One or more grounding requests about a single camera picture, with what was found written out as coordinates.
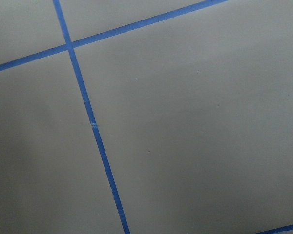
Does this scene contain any blue tape line crosswise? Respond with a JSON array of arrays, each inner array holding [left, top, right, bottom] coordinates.
[[0, 0, 223, 72]]

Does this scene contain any blue tape line lengthwise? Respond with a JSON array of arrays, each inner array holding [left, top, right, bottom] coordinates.
[[53, 0, 130, 234]]

